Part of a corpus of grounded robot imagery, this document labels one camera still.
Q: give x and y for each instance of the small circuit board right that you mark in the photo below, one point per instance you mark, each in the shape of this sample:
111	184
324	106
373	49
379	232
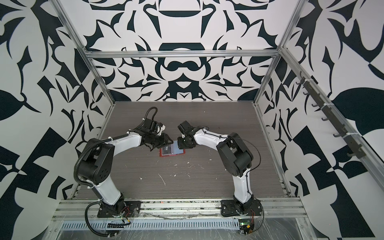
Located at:
246	226

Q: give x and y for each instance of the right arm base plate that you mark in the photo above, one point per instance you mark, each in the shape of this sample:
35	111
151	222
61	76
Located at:
231	208

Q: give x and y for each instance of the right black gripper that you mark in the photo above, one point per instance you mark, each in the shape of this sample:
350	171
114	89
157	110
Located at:
180	145

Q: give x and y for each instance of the small circuit board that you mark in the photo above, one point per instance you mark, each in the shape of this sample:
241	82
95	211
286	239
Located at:
246	226
114	225

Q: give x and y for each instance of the wall hook rack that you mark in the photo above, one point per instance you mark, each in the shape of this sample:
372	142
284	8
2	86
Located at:
334	116

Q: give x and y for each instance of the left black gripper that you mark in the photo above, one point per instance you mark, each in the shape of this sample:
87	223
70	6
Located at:
165	140

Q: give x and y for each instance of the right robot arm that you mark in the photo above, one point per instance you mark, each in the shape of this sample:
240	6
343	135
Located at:
235	155

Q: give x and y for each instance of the small circuit board left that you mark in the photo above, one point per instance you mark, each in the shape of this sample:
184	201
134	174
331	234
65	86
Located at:
114	225

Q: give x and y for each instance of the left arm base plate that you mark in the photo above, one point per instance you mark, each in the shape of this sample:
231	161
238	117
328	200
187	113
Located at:
127	209

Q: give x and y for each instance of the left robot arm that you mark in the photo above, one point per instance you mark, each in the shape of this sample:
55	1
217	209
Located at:
94	165

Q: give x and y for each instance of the red leather card holder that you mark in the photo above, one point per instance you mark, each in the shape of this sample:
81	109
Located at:
178	151

